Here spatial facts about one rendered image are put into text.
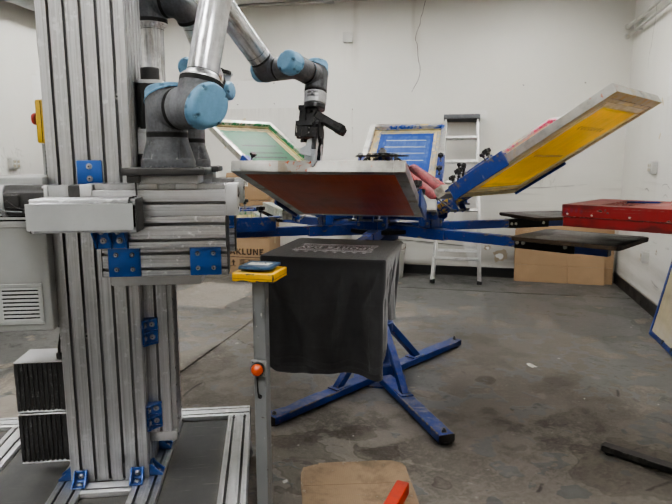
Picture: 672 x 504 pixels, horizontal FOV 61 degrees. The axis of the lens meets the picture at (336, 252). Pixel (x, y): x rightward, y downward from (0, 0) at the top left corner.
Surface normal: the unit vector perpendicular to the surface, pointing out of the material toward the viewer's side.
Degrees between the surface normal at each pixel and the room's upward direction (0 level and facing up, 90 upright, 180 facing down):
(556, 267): 75
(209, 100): 98
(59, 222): 90
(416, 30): 90
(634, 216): 90
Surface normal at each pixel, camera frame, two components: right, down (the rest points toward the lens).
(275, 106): -0.23, 0.15
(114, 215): 0.12, 0.15
